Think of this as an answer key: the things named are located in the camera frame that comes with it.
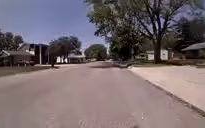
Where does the group of dark trees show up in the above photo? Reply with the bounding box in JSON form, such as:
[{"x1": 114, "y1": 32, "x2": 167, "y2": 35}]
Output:
[{"x1": 0, "y1": 29, "x2": 25, "y2": 60}]

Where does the pale concrete driveway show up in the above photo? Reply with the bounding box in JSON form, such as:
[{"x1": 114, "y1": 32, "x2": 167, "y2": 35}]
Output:
[{"x1": 127, "y1": 64, "x2": 205, "y2": 122}]

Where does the dense dark green tree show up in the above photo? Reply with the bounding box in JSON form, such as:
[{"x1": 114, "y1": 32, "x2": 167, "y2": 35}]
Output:
[{"x1": 108, "y1": 31, "x2": 143, "y2": 62}]

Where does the dark building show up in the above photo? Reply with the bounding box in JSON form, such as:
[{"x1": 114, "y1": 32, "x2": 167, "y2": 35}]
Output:
[{"x1": 29, "y1": 43, "x2": 51, "y2": 65}]

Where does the broad dark tree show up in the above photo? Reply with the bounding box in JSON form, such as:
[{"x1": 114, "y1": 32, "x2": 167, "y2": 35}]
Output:
[{"x1": 47, "y1": 35, "x2": 83, "y2": 65}]

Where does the big spreading tree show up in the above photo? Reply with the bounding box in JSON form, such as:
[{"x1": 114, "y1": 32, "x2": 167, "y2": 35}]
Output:
[{"x1": 84, "y1": 0, "x2": 205, "y2": 65}]

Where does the low house with grey roof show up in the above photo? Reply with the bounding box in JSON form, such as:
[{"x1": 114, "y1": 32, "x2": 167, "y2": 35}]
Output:
[{"x1": 181, "y1": 40, "x2": 205, "y2": 60}]

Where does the grass lawn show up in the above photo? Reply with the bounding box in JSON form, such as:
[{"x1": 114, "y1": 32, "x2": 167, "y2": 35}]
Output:
[{"x1": 129, "y1": 58, "x2": 205, "y2": 69}]

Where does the dark tree behind house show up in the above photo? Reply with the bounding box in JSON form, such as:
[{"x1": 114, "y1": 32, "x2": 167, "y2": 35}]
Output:
[{"x1": 174, "y1": 16, "x2": 205, "y2": 51}]

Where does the small white shed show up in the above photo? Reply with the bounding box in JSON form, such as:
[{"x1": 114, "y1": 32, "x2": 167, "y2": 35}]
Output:
[{"x1": 146, "y1": 49, "x2": 170, "y2": 62}]

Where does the brown house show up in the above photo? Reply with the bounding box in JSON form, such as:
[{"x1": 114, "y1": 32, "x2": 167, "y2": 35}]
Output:
[{"x1": 0, "y1": 49, "x2": 35, "y2": 67}]

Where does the round green tree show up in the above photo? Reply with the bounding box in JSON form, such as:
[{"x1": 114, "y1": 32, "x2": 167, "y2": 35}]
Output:
[{"x1": 84, "y1": 43, "x2": 108, "y2": 61}]

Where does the grey asphalt road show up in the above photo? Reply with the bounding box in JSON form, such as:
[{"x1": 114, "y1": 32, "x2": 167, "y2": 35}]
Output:
[{"x1": 0, "y1": 60, "x2": 205, "y2": 128}]

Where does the dry grass strip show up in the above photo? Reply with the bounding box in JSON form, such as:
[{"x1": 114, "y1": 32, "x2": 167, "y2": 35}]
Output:
[{"x1": 0, "y1": 65, "x2": 54, "y2": 80}]

